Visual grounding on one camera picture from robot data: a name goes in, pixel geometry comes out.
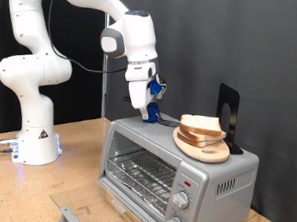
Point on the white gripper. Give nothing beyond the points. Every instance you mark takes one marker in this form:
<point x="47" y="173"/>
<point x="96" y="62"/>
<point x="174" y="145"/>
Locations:
<point x="139" y="94"/>

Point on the spatula with blue grip block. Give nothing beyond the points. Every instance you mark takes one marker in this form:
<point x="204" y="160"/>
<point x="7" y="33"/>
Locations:
<point x="153" y="111"/>

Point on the thick white bread slice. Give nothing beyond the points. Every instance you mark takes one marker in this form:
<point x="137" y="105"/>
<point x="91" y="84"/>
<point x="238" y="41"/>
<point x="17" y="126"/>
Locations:
<point x="201" y="123"/>

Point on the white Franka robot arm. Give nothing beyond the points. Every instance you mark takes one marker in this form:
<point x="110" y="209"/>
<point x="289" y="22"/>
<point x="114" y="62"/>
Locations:
<point x="33" y="71"/>

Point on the red oven indicator light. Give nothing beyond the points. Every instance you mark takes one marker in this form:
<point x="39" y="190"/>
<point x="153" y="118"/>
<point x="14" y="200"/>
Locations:
<point x="187" y="183"/>

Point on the silver oven temperature knob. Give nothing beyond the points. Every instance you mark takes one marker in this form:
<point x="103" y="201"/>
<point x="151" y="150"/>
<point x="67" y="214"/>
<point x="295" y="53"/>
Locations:
<point x="181" y="199"/>

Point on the silver toaster oven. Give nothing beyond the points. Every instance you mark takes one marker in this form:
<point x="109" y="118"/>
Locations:
<point x="225" y="168"/>

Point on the vertical metal pole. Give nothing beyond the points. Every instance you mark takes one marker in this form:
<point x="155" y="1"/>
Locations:
<point x="104" y="88"/>

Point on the black curtain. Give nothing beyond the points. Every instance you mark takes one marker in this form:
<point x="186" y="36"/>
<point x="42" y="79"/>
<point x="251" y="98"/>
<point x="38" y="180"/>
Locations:
<point x="76" y="93"/>

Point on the oval wooden cutting board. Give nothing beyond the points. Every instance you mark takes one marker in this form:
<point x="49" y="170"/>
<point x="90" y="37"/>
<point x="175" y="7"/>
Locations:
<point x="206" y="154"/>

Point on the black metal bookend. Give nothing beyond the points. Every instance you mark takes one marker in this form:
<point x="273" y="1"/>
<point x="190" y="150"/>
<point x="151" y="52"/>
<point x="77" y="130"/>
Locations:
<point x="234" y="105"/>

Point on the grey backdrop fabric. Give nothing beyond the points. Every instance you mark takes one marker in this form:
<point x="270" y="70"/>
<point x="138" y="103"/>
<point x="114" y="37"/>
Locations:
<point x="208" y="44"/>

